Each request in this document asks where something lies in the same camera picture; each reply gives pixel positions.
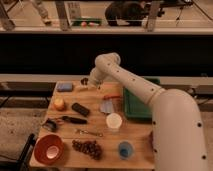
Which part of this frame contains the black rectangular block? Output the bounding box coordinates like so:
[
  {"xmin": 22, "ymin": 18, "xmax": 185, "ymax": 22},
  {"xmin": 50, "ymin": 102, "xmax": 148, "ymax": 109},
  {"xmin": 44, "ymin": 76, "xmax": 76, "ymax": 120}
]
[{"xmin": 71, "ymin": 103, "xmax": 90, "ymax": 117}]

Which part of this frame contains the yellow banana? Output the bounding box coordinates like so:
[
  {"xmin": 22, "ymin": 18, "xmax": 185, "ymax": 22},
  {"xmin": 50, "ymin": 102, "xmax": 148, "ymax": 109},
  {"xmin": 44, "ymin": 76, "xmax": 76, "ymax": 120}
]
[{"xmin": 76, "ymin": 86, "xmax": 96, "ymax": 91}]

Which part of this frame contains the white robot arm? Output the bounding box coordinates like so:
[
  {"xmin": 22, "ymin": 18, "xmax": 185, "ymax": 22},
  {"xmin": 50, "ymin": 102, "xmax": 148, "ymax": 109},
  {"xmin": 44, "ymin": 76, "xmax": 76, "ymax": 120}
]
[{"xmin": 89, "ymin": 53, "xmax": 209, "ymax": 171}]

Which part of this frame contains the small metal cup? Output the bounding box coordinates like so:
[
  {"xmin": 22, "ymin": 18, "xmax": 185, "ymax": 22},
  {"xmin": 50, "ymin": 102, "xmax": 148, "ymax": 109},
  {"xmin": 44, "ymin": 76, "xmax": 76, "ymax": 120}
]
[{"xmin": 80, "ymin": 77, "xmax": 89, "ymax": 86}]

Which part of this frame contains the blue plastic cup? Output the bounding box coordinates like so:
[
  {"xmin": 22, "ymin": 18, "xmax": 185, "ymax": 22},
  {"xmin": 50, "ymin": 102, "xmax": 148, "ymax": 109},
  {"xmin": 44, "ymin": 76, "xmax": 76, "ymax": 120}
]
[{"xmin": 118, "ymin": 141, "xmax": 133, "ymax": 160}]

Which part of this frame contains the blue grey cloth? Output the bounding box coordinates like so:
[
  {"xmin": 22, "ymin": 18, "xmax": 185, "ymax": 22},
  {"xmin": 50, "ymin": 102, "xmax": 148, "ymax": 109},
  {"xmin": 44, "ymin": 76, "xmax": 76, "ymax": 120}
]
[{"xmin": 100, "ymin": 99, "xmax": 115, "ymax": 114}]

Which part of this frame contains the green plastic tray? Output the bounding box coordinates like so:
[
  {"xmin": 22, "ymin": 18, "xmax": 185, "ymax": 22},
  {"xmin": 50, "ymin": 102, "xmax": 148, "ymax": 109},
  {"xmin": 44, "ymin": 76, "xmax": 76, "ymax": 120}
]
[{"xmin": 122, "ymin": 77, "xmax": 161, "ymax": 121}]

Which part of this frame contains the blue sponge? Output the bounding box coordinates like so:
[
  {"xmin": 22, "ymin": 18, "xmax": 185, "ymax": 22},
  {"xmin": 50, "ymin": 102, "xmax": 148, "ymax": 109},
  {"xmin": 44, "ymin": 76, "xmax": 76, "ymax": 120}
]
[{"xmin": 56, "ymin": 83, "xmax": 73, "ymax": 92}]

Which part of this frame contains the orange fruit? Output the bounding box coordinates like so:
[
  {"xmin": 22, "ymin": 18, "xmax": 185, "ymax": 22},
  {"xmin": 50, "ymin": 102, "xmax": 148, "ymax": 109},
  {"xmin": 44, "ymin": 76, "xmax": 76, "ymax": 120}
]
[{"xmin": 53, "ymin": 98, "xmax": 66, "ymax": 111}]

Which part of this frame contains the metal key tool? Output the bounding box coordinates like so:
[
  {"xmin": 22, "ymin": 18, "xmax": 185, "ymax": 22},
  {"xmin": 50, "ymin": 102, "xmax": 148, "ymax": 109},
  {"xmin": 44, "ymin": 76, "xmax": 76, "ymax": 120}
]
[{"xmin": 78, "ymin": 130, "xmax": 103, "ymax": 137}]

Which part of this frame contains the bunch of dark grapes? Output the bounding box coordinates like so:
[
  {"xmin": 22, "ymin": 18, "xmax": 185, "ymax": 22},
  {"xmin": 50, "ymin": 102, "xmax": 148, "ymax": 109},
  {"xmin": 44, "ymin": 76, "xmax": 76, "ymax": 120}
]
[{"xmin": 72, "ymin": 140, "xmax": 102, "ymax": 160}]

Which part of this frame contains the metal binder clip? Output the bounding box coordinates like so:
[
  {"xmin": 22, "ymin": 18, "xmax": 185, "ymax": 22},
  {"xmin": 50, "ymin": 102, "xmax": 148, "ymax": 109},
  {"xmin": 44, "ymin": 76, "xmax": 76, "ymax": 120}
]
[{"xmin": 42, "ymin": 119, "xmax": 57, "ymax": 132}]

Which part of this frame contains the person in background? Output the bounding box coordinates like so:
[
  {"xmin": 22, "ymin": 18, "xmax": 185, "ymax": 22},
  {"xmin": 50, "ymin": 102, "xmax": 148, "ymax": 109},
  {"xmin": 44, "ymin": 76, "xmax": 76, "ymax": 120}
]
[{"xmin": 105, "ymin": 1, "xmax": 145, "ymax": 26}]

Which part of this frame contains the orange bowl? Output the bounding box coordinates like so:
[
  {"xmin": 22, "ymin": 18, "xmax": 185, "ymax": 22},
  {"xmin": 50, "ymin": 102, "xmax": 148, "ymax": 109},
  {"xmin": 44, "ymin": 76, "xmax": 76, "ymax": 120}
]
[{"xmin": 34, "ymin": 134, "xmax": 64, "ymax": 165}]

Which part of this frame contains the black handled tool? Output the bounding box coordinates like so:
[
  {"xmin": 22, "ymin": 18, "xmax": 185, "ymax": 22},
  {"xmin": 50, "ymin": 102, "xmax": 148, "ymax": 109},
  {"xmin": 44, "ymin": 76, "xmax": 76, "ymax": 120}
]
[{"xmin": 61, "ymin": 116, "xmax": 87, "ymax": 124}]

